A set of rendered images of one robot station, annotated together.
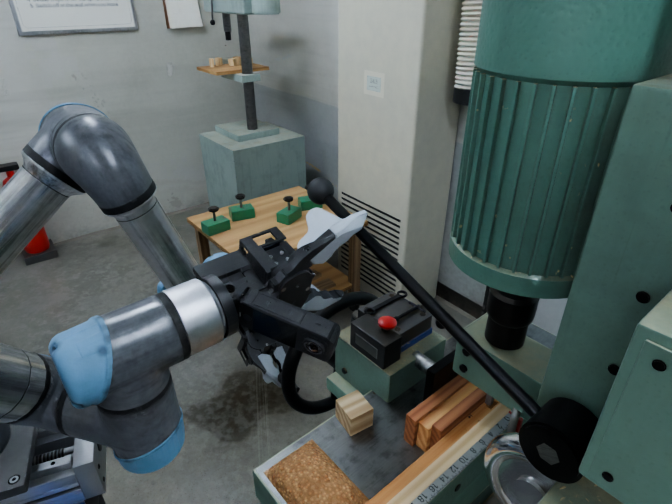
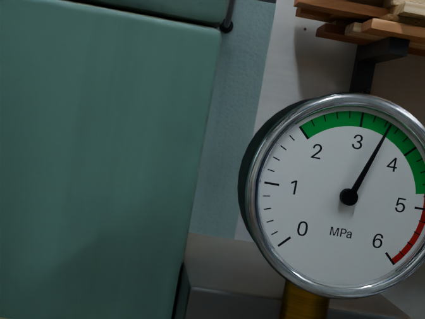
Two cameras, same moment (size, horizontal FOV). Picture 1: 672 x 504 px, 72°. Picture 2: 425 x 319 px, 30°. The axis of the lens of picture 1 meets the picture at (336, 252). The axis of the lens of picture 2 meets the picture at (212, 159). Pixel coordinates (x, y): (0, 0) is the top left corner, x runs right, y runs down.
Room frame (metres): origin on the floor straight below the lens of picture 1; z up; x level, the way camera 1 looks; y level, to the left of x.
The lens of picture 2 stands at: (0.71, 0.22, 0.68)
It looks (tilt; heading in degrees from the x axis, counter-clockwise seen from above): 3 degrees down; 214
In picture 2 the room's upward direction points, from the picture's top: 10 degrees clockwise
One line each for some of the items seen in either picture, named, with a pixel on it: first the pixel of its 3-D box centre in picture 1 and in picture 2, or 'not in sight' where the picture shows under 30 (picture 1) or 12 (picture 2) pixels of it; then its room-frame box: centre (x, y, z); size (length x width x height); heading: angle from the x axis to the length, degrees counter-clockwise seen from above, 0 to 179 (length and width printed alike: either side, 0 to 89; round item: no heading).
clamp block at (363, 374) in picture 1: (388, 355); not in sight; (0.63, -0.09, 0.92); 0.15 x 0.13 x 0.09; 130
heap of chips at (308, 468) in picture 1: (315, 480); not in sight; (0.39, 0.03, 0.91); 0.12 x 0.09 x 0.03; 40
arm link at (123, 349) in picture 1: (121, 351); not in sight; (0.35, 0.21, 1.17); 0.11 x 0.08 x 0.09; 130
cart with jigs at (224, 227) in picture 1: (278, 257); not in sight; (1.98, 0.28, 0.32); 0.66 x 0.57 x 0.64; 129
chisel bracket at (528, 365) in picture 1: (509, 372); not in sight; (0.47, -0.24, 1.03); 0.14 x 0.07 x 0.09; 40
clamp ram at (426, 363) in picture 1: (431, 369); not in sight; (0.56, -0.15, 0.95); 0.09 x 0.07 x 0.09; 130
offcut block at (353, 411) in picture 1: (354, 412); not in sight; (0.49, -0.03, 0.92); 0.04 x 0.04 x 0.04; 31
